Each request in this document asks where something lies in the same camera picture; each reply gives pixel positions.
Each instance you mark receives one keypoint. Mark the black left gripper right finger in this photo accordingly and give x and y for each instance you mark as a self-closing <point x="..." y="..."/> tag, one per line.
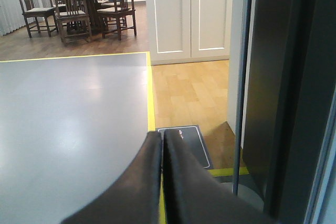
<point x="192" y="195"/>

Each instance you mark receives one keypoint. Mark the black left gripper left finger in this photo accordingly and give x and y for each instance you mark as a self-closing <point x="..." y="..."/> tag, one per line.
<point x="134" y="196"/>

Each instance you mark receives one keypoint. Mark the dark floor sign sticker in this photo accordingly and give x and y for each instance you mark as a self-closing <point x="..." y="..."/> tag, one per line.
<point x="193" y="137"/>

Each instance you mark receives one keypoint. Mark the dark wooden dining table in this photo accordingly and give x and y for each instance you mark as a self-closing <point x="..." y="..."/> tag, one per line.
<point x="79" y="10"/>

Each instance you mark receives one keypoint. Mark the white panelled cabinet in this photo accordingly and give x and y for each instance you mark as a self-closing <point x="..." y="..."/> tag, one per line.
<point x="182" y="31"/>

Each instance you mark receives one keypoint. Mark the dark wooden chair right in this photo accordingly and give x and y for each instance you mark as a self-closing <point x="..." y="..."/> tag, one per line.
<point x="119" y="10"/>

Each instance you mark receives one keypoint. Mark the dark wooden chair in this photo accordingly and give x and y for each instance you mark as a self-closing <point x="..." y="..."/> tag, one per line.
<point x="84" y="30"/>
<point x="119" y="10"/>
<point x="30" y="11"/>

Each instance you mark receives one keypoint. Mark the dark wooden chair left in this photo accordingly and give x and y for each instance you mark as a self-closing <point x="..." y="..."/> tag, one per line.
<point x="30" y="11"/>

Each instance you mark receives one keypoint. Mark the dark wooden chair front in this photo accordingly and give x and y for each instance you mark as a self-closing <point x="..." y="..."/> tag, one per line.
<point x="84" y="30"/>

